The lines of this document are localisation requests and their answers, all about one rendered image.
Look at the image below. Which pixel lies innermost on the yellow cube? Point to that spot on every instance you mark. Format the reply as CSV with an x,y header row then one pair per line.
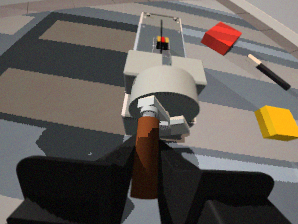
x,y
276,123

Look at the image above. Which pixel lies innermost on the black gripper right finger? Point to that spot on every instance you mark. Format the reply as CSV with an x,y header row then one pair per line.
x,y
182,186

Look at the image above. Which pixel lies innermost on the red rectangular block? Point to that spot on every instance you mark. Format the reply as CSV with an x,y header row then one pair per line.
x,y
220,38

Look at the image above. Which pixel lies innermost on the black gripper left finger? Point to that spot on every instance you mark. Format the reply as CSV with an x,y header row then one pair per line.
x,y
105,180

